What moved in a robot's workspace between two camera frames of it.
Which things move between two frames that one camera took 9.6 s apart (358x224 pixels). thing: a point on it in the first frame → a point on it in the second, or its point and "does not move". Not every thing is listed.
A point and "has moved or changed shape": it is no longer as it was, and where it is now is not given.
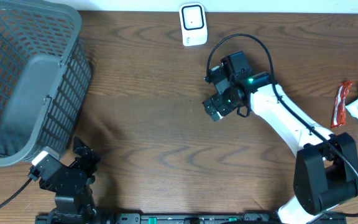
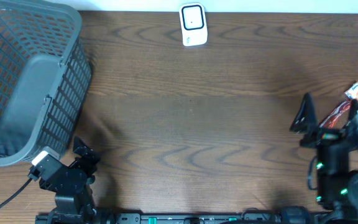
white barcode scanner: x=193 y=24 does not move
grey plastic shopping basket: x=35 y=77 does not move
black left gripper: x=86 y=153 does not move
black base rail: x=191 y=218 does not move
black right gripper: x=222 y=107 → x=332 y=136
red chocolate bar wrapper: x=339 y=110 has moved or changed shape
